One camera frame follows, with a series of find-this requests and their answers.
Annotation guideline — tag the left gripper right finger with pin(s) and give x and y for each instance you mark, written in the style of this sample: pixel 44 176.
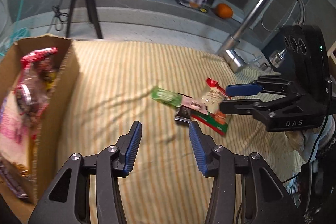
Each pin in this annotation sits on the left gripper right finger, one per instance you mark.
pixel 264 198

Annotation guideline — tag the gloved right hand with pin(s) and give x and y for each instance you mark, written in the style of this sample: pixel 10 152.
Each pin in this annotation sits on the gloved right hand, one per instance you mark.
pixel 302 142

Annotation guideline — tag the green candy wrapper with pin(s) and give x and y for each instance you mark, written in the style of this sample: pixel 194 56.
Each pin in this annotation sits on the green candy wrapper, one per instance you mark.
pixel 166 97

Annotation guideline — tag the brown cardboard box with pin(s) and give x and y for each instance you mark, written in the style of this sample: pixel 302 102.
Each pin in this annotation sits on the brown cardboard box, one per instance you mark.
pixel 30 158

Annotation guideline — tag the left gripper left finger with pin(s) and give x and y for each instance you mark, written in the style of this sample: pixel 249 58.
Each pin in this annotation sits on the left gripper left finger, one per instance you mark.
pixel 66 200

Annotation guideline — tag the white red snack bag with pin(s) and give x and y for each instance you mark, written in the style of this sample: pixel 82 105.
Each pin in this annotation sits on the white red snack bag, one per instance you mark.
pixel 212 96

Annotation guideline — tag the small dark chocolate packet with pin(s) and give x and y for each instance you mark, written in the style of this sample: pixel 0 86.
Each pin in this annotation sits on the small dark chocolate packet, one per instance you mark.
pixel 182 116

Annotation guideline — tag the striped yellow cloth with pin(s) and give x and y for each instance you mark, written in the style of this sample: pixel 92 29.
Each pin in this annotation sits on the striped yellow cloth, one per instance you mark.
pixel 113 90

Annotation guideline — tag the orange fruit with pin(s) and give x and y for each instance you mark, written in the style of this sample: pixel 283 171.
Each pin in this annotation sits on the orange fruit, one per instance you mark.
pixel 223 11

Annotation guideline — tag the clear bag dark snack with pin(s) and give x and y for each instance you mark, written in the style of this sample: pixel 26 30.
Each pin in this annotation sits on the clear bag dark snack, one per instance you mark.
pixel 32 101

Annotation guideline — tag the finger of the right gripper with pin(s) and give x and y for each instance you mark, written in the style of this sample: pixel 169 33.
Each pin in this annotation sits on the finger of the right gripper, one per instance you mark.
pixel 239 107
pixel 243 89

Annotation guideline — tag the dark red jujube packet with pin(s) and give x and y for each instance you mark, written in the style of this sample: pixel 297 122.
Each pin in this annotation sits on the dark red jujube packet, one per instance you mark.
pixel 42 63

